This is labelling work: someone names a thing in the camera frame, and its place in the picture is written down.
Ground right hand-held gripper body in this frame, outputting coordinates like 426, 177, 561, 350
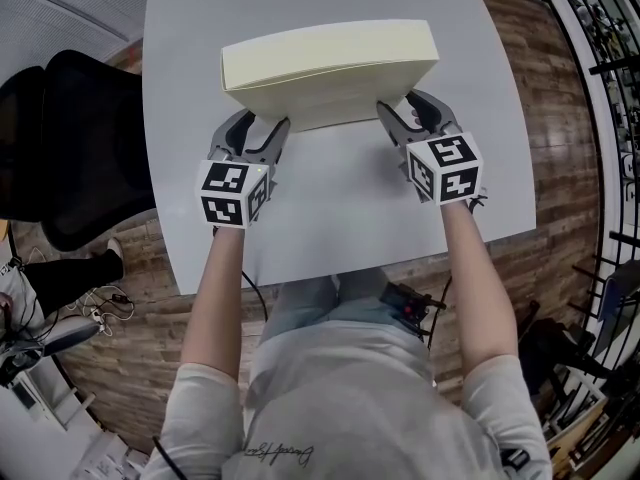
399, 131, 486, 208

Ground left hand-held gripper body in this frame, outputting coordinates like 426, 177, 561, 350
195, 153, 279, 231

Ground pale yellow box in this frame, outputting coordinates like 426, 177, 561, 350
219, 18, 442, 135

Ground person's right forearm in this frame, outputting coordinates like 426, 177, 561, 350
438, 199, 520, 380

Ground person's left forearm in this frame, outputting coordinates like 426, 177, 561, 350
178, 224, 250, 385

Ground person's light blue jeans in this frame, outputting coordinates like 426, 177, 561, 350
259, 269, 432, 350

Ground black battery pack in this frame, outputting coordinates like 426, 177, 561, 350
379, 281, 447, 337

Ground black office chair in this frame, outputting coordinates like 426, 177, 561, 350
0, 49, 157, 252

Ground black metal railing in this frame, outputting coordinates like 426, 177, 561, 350
531, 0, 640, 480

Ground grey stool seat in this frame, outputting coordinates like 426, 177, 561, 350
0, 314, 99, 385

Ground person's white t-shirt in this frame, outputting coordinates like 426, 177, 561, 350
141, 316, 555, 480

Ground white shelf unit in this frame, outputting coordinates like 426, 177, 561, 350
0, 366, 152, 480

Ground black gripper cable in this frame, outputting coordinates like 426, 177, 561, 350
241, 267, 272, 320
424, 274, 454, 340

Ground white cable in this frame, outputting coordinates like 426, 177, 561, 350
64, 282, 137, 337

